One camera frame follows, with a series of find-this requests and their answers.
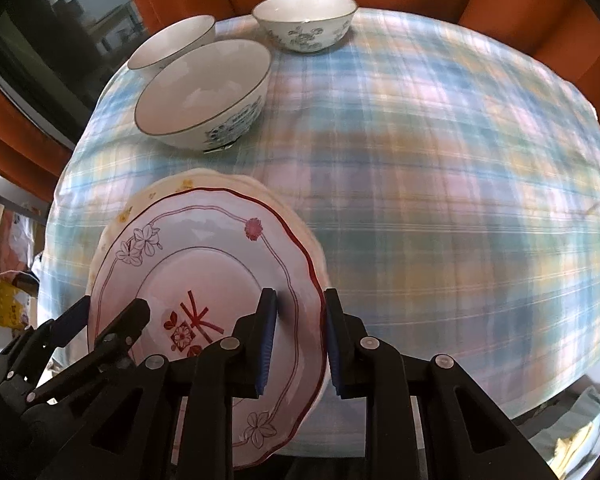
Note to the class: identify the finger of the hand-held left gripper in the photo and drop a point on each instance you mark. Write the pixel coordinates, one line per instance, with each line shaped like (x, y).
(72, 322)
(122, 325)

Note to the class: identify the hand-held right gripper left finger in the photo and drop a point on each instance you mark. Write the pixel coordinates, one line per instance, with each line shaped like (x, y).
(264, 345)

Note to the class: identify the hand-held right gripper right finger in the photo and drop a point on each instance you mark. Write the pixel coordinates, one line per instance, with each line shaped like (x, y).
(336, 350)

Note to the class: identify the small red floral plate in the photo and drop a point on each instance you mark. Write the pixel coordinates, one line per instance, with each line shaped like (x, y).
(205, 260)

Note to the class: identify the scalloped yellow floral plate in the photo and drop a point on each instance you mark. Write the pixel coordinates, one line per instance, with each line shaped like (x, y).
(130, 212)

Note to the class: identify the white bowl blue floral print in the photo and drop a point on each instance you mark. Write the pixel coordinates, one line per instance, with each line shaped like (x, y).
(305, 15)
(165, 45)
(200, 90)

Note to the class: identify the yellow packet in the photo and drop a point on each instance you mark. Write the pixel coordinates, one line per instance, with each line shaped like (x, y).
(10, 305)

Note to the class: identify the white plastic bag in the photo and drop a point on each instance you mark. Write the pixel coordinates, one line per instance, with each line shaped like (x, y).
(22, 240)

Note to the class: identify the plaid tablecloth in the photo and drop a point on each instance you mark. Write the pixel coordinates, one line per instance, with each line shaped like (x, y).
(430, 185)

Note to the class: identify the grey cloth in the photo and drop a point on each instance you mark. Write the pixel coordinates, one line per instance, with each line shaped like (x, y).
(575, 425)

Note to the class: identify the dark glass window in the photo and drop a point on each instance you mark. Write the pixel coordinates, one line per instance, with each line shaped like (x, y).
(55, 35)

